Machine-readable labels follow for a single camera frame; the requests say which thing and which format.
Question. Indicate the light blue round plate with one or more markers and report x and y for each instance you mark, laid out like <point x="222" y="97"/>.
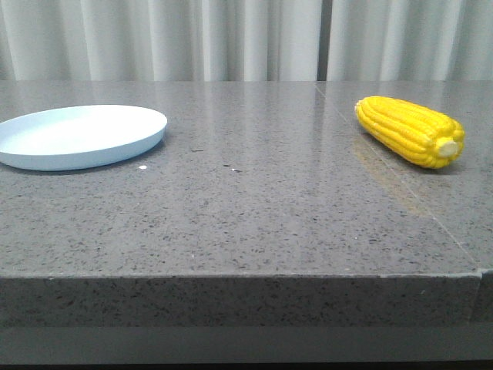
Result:
<point x="80" y="137"/>

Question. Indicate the yellow corn cob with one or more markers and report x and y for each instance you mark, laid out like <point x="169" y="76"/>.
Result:
<point x="422" y="136"/>

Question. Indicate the white pleated curtain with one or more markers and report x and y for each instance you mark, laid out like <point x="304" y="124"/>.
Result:
<point x="246" y="40"/>

